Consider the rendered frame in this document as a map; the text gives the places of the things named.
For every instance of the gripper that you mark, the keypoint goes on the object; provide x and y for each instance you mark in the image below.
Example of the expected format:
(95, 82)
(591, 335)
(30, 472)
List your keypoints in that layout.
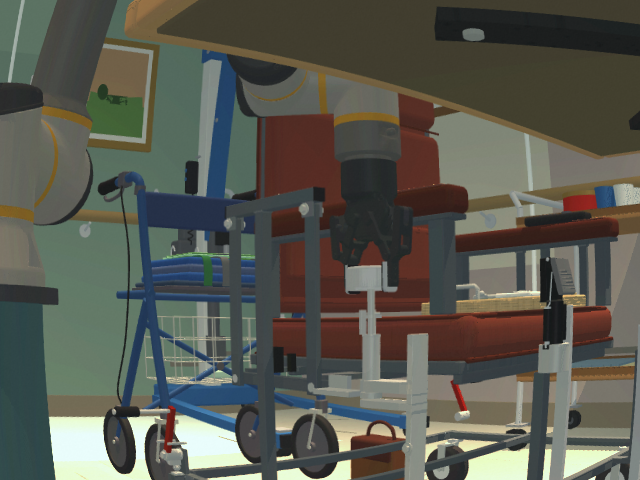
(370, 180)

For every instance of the white glide lock lever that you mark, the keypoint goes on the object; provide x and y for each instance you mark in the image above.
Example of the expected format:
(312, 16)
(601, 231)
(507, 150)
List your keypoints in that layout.
(365, 277)

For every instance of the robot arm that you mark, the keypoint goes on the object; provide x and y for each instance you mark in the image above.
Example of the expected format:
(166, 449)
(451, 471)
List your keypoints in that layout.
(60, 75)

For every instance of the red gliding chair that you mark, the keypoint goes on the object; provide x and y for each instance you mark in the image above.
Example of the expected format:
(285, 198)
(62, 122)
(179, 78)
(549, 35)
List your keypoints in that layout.
(500, 330)

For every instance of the red brake lever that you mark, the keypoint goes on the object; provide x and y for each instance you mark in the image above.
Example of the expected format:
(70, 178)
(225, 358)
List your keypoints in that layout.
(457, 397)
(171, 425)

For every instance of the blue and white hoist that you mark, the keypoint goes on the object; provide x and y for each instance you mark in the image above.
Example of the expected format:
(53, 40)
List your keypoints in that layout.
(224, 125)

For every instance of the black hoist hand control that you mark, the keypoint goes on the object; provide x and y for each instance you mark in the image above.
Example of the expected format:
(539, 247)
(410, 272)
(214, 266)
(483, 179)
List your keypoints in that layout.
(191, 177)

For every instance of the wicker activity board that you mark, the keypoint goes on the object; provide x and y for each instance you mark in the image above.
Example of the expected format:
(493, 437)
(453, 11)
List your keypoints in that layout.
(500, 305)

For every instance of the black remote control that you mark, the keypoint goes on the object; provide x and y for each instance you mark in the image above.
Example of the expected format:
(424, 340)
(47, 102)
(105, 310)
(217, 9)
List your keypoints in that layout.
(555, 218)

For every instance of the blue rollator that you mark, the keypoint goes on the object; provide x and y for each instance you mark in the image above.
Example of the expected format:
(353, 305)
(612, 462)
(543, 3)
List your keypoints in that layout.
(190, 210)

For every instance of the folded blue blanket stack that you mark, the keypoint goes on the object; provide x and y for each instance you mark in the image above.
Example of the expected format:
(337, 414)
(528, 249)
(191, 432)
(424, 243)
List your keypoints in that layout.
(180, 272)

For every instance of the brown handbag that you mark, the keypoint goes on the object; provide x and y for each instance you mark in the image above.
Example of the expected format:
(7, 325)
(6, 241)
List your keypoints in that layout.
(372, 460)

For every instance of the blue tape roll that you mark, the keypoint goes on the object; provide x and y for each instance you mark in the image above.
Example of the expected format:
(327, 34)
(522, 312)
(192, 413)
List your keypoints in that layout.
(604, 196)

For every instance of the wooden side table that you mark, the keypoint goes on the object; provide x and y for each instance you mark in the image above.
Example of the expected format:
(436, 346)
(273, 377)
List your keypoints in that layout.
(575, 374)

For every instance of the white tape roll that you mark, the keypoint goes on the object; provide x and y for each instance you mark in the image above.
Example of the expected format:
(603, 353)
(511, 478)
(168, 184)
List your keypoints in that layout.
(624, 194)

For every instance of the wood framed picture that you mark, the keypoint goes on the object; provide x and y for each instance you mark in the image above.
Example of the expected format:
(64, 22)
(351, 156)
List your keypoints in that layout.
(125, 75)

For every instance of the light grey upright post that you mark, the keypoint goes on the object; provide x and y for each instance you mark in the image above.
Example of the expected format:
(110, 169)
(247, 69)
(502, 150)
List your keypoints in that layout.
(417, 400)

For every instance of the white tube rail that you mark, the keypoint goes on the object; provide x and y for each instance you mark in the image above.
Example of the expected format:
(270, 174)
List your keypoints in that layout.
(540, 198)

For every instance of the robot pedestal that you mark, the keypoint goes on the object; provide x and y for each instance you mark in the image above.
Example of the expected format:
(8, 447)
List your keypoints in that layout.
(25, 375)

